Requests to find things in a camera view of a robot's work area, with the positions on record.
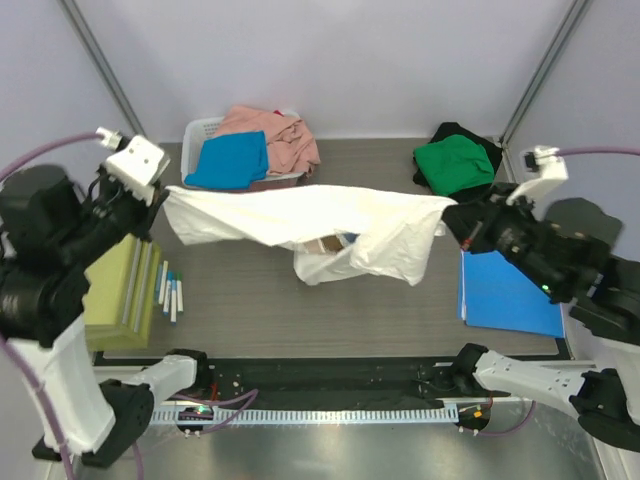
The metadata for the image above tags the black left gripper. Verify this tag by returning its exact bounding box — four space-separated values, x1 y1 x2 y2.
63 156 173 260

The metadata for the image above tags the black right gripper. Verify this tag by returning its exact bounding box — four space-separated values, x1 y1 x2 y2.
437 181 567 297

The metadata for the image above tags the white printed t-shirt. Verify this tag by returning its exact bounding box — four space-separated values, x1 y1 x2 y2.
164 185 455 286

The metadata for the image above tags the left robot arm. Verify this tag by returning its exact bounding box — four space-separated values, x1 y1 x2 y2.
1 165 212 468

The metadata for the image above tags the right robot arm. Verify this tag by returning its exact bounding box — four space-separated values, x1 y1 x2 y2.
442 184 639 452

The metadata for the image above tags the green t-shirt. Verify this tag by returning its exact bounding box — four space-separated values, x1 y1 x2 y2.
413 135 495 196

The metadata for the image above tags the white plastic laundry basket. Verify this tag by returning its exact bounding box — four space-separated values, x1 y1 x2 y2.
180 116 303 191

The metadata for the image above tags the blue t-shirt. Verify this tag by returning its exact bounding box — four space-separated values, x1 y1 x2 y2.
184 131 269 190

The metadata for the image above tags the black t-shirt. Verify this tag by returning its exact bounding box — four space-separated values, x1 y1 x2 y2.
412 122 503 203

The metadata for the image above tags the white marker pen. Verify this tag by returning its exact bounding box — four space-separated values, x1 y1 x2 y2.
157 260 168 305
176 278 184 314
163 271 173 315
170 273 179 325

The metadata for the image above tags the blue folder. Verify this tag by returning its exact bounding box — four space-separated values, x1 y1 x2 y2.
458 252 565 338

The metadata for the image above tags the yellow-green foam block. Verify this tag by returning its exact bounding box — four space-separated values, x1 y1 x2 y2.
83 235 161 352

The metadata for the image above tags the pink t-shirt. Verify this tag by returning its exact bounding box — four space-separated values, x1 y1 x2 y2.
215 106 321 176

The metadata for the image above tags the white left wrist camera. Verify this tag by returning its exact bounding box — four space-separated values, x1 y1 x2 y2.
96 127 170 206

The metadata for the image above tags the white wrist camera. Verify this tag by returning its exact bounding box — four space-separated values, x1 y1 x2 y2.
96 127 170 206
505 146 568 206

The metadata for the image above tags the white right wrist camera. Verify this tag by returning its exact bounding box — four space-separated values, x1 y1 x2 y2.
505 146 568 206

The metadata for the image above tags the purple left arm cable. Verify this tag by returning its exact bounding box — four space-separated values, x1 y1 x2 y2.
0 130 101 480

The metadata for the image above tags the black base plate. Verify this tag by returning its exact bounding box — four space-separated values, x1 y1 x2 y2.
181 357 489 404

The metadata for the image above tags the left aluminium frame post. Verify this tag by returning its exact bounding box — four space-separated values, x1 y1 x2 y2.
57 0 146 135

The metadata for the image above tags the aluminium frame post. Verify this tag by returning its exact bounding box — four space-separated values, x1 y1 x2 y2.
499 0 593 145
57 0 146 135

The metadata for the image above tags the white slotted cable duct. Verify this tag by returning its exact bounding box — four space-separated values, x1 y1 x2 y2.
151 404 459 426

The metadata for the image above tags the right aluminium frame post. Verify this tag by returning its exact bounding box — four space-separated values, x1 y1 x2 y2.
499 0 593 145

